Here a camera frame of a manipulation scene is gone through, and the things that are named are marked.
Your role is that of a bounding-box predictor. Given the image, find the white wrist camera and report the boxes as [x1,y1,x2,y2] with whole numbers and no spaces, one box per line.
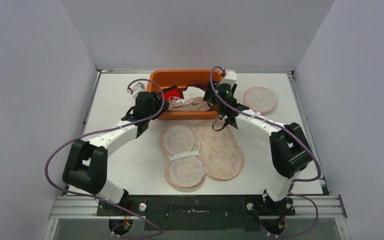
[126,82,146,99]
[220,69,237,87]

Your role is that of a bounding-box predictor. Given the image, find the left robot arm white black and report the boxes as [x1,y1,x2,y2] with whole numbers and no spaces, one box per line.
[62,91,169,216]

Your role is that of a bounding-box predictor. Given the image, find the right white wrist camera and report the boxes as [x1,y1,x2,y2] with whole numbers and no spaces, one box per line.
[220,69,237,87]

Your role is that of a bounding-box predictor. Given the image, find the red bra black straps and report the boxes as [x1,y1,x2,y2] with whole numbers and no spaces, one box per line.
[162,85,184,102]

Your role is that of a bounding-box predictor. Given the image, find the purple cable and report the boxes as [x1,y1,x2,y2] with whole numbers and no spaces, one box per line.
[44,78,166,239]
[209,66,322,239]

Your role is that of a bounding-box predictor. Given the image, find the white bra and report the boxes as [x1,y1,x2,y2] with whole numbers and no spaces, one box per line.
[182,86,205,100]

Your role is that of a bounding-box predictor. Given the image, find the orange plastic tub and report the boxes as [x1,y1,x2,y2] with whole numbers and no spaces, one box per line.
[146,69,218,121]

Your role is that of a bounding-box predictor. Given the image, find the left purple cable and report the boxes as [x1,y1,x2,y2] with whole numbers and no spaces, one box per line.
[44,78,166,239]

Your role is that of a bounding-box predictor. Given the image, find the white mesh laundry bag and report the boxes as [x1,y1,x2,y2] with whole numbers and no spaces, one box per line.
[243,87,277,115]

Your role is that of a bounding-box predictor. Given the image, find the floral padded bra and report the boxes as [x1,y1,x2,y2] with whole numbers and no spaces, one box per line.
[159,120,245,189]

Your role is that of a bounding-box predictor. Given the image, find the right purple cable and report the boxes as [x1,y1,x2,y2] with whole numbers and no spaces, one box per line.
[209,66,322,239]

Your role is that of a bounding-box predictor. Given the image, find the aluminium front rail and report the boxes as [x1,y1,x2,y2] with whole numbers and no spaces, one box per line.
[49,195,347,219]

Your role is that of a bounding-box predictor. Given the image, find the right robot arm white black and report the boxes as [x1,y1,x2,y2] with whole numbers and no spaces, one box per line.
[205,81,314,215]

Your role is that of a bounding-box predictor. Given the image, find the beige pink bra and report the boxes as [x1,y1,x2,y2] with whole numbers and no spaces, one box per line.
[168,97,211,112]

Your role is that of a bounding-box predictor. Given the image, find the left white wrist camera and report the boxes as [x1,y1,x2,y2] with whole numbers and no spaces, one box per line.
[126,82,146,99]

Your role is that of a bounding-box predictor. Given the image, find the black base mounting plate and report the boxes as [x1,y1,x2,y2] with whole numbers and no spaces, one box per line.
[95,194,296,233]

